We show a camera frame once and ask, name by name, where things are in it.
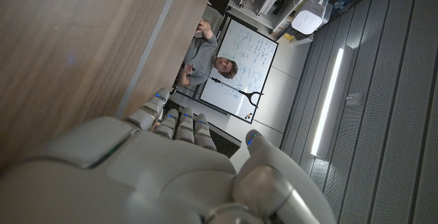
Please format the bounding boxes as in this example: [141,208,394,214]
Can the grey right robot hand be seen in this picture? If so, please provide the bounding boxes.
[0,87,338,224]

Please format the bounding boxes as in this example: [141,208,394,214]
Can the black grabber stick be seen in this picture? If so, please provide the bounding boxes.
[209,76,264,108]

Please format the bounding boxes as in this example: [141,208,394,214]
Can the seated person grey shirt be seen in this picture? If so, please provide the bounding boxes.
[176,18,240,87]

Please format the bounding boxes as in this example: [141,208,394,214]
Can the black framed whiteboard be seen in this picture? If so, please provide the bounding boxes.
[198,13,279,125]

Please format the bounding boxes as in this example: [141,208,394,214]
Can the ceiling light strip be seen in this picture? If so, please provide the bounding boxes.
[310,48,345,156]

